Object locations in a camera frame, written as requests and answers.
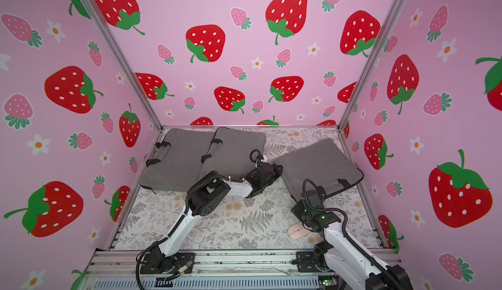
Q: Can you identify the pink computer mouse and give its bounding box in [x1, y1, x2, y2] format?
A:
[288, 222, 312, 240]

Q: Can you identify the grey laptop bag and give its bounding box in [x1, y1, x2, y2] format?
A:
[274, 138, 364, 201]
[140, 129, 214, 192]
[199, 127, 266, 179]

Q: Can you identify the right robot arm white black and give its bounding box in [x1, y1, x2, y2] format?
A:
[292, 179, 413, 289]

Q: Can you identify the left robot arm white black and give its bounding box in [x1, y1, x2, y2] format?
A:
[135, 149, 284, 289]

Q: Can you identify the floral patterned table mat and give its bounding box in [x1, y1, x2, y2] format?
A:
[112, 127, 382, 250]

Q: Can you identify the white ribbed vent strip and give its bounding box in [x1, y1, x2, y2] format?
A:
[92, 276, 322, 290]

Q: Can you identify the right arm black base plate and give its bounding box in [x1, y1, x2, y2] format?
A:
[291, 251, 333, 273]

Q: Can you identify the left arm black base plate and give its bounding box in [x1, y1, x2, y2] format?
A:
[139, 252, 196, 274]

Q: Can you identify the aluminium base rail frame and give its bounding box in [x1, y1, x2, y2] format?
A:
[76, 248, 414, 290]

